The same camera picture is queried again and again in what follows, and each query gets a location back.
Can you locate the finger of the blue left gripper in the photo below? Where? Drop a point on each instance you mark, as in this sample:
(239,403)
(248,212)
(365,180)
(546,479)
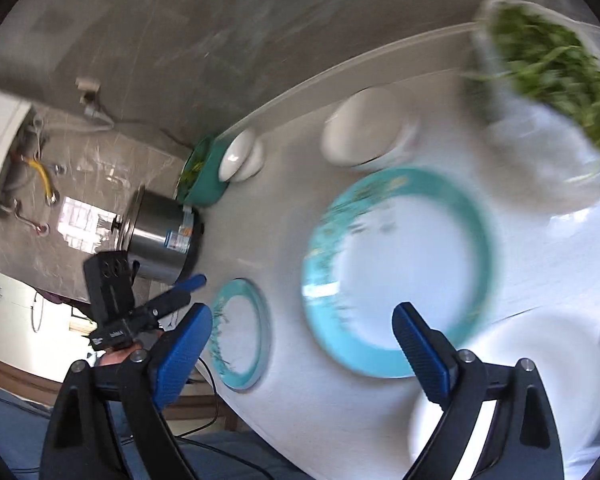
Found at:
(166,303)
(191,284)

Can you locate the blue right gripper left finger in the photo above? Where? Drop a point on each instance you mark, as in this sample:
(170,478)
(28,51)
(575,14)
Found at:
(175,354)

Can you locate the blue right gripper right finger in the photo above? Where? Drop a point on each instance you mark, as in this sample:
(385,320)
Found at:
(429,353)

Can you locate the teal floral plate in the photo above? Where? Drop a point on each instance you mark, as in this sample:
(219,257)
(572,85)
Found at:
(241,340)
(400,234)

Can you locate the left hand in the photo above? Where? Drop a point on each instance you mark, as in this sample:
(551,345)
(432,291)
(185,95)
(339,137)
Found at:
(114,357)

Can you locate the stainless steel pot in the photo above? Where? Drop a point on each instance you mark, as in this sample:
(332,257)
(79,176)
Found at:
(161,235)

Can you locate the teal colander with greens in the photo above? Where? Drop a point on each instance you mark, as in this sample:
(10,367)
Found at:
(199,183)

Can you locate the white bowl red flowers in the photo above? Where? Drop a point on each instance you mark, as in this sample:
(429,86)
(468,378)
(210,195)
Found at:
(374,129)

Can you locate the plastic bag of greens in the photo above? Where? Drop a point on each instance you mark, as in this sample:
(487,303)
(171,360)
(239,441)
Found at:
(533,75)

